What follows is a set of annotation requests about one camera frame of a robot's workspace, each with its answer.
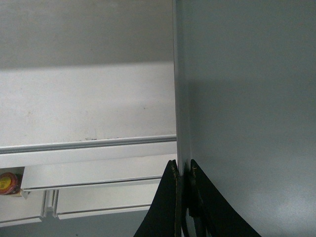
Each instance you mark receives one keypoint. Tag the grey silver serving tray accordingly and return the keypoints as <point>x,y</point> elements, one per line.
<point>246,106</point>

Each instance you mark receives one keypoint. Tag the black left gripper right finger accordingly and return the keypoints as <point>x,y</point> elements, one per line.
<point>206,212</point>

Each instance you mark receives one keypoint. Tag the white metal store shelf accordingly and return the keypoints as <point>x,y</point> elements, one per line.
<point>88,140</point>

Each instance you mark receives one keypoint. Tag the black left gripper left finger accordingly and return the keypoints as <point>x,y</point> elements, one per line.
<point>163,218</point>

